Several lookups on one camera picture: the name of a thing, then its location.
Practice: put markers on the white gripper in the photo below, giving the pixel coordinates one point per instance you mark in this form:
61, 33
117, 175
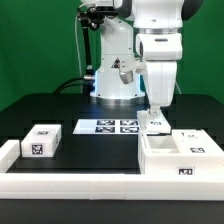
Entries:
160, 83

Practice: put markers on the white cabinet box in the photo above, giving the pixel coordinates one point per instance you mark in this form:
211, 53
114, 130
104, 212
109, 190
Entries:
159, 156

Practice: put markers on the white cabinet door panel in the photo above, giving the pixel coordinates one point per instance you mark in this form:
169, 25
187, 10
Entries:
191, 141

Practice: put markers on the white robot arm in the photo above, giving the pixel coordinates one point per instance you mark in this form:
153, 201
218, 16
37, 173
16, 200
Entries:
140, 46

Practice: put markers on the white marker sheet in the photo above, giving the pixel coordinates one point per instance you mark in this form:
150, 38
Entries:
106, 126

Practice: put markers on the white block with marker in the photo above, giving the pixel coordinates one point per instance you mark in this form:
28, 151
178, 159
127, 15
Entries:
41, 141

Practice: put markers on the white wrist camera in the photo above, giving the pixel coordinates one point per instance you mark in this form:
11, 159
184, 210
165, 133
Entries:
128, 67

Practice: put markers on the white U-shaped frame barrier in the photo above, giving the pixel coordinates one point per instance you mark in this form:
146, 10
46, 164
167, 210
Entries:
100, 186

